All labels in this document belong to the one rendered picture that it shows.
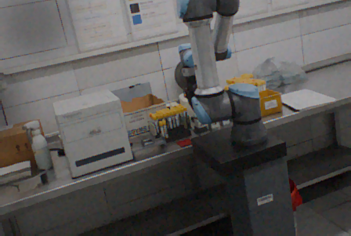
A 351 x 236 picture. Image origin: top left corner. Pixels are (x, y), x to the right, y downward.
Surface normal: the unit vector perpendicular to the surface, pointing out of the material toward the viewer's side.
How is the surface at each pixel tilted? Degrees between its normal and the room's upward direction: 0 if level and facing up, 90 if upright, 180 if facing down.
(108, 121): 90
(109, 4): 93
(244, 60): 90
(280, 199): 90
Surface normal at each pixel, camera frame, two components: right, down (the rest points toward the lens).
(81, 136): 0.35, 0.18
